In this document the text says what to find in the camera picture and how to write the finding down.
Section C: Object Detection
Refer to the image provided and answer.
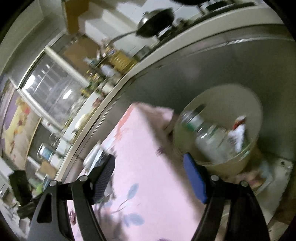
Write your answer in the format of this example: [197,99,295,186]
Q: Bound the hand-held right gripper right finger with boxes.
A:
[184,153,271,241]

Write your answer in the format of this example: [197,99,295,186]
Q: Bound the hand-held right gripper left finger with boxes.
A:
[28,154,116,241]

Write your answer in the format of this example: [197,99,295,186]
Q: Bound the beige round bin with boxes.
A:
[172,85,264,186]

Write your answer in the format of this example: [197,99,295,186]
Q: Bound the pink floral tablecloth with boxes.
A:
[67,103,208,241]

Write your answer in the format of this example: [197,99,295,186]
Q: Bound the clear plastic bottle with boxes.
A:
[180,109,232,163]

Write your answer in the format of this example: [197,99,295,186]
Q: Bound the red white paper carton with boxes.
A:
[228,116,247,153]

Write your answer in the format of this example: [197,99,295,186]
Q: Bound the metal tin can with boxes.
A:
[37,142,53,160]

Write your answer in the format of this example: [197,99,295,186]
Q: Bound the printed paper sheets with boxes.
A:
[236,160,275,193]

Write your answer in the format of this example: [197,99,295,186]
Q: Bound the black box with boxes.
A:
[9,170,31,207]

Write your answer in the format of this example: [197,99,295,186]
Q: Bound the sliding glass window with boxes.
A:
[20,46,90,130]

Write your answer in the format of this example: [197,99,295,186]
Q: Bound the stainless steel cabinet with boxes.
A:
[60,25,296,183]

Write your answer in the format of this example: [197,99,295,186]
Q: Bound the white jar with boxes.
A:
[100,65,116,78]

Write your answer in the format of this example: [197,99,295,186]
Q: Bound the yellow oil bottle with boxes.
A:
[109,50,138,70]

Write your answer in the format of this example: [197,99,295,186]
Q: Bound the gas stove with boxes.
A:
[157,19,201,42]

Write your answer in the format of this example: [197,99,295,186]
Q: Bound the black wok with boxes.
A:
[109,8,175,45]

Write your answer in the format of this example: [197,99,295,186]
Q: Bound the yellow wall poster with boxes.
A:
[2,79,42,163]

